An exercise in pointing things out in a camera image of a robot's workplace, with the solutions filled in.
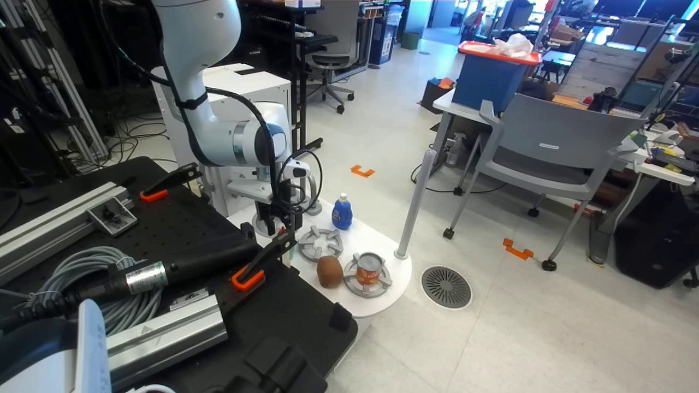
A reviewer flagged orange floor marker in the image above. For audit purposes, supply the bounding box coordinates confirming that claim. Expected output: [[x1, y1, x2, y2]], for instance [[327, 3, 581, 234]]
[[503, 237, 532, 262], [349, 163, 375, 178]]

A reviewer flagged white toy kitchen cabinet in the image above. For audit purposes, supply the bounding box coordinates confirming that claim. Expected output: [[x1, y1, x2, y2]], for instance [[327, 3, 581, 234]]
[[153, 65, 291, 216]]

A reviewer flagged black equipment case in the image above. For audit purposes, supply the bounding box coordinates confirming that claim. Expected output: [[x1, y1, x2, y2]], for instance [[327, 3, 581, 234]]
[[1, 160, 358, 393]]

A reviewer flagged orange floor marker near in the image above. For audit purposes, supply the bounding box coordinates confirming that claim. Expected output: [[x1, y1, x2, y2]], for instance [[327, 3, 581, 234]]
[[503, 237, 532, 262]]

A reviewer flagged far orange-handled black clamp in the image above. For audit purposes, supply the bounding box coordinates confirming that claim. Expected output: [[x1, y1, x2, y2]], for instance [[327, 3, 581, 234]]
[[140, 163, 201, 203]]

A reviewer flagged orange object in cup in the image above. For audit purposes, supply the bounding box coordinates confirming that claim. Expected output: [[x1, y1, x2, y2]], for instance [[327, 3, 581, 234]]
[[355, 266, 379, 286]]

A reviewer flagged black office swivel chair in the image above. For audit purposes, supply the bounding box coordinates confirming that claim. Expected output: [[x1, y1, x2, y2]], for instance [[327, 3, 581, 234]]
[[303, 34, 358, 114]]

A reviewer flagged blue storage bin red lid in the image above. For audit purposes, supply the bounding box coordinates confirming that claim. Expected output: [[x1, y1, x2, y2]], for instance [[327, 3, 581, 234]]
[[451, 41, 541, 112]]

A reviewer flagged clear cup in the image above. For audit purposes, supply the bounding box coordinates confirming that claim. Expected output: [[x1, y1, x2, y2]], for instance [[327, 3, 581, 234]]
[[355, 253, 381, 286]]

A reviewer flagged light blue flat object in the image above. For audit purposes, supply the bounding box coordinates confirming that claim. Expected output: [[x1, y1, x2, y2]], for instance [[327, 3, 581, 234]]
[[72, 299, 110, 393]]

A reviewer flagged aluminium extrusion rail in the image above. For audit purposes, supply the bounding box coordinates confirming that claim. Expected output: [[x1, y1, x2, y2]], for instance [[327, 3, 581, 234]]
[[106, 294, 226, 387], [0, 180, 138, 284]]

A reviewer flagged orange floor marker far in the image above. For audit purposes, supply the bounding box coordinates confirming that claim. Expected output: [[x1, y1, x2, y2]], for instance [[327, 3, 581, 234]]
[[349, 163, 375, 178]]

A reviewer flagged lower aluminium extrusion rail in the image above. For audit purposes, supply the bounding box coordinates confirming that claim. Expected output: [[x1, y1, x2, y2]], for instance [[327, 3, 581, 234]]
[[106, 294, 226, 387]]

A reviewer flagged near orange-handled black clamp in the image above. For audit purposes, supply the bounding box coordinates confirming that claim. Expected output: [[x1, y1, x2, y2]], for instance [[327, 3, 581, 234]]
[[229, 231, 294, 294]]

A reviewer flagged black bag on floor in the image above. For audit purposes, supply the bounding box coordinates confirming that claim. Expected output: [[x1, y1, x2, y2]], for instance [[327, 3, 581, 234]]
[[614, 186, 699, 287]]

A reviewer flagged orange-handled black clamp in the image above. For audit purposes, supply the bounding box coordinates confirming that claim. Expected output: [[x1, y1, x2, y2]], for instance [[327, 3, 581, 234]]
[[140, 163, 201, 203], [229, 231, 294, 294]]

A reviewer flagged right grey stove burner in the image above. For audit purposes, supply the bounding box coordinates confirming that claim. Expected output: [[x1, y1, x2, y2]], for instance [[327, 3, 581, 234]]
[[342, 253, 393, 299]]

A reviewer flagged left grey stove burner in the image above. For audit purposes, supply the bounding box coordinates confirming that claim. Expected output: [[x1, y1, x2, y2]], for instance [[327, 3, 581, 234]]
[[296, 226, 342, 262]]

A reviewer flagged grey stove burner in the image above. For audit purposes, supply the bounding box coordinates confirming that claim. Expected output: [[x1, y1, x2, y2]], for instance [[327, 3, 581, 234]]
[[342, 253, 393, 299], [296, 226, 342, 262]]

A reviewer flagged brown round toy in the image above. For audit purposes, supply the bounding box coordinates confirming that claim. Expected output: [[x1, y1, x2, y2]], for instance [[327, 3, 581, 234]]
[[317, 255, 342, 287]]

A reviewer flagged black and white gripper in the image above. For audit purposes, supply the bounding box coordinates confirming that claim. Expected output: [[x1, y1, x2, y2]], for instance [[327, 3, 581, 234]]
[[253, 160, 307, 235]]

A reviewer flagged blue soap bottle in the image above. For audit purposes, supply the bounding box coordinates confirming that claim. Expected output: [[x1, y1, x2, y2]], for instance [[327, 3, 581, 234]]
[[332, 195, 353, 228]]

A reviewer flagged black cable metal connector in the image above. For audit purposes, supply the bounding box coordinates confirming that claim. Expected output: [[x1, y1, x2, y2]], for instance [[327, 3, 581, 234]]
[[0, 242, 259, 332]]

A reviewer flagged upper aluminium extrusion rail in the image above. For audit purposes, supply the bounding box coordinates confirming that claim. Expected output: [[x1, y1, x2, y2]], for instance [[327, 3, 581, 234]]
[[0, 180, 138, 284]]

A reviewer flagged grey plastic chair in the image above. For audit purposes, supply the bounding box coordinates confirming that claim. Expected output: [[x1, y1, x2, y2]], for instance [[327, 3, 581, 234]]
[[442, 93, 643, 271]]

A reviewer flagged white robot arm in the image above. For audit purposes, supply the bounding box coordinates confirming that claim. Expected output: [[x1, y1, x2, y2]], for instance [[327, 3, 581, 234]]
[[150, 0, 299, 231]]

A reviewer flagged white table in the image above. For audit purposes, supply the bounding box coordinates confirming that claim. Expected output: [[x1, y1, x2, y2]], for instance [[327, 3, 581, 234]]
[[435, 91, 697, 265]]

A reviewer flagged grey coiled cable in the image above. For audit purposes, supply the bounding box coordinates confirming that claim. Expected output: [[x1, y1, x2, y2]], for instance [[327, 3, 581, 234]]
[[15, 244, 169, 338]]

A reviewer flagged round floor drain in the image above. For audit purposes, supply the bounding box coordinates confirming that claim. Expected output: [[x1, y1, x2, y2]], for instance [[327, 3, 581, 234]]
[[422, 266, 472, 307]]

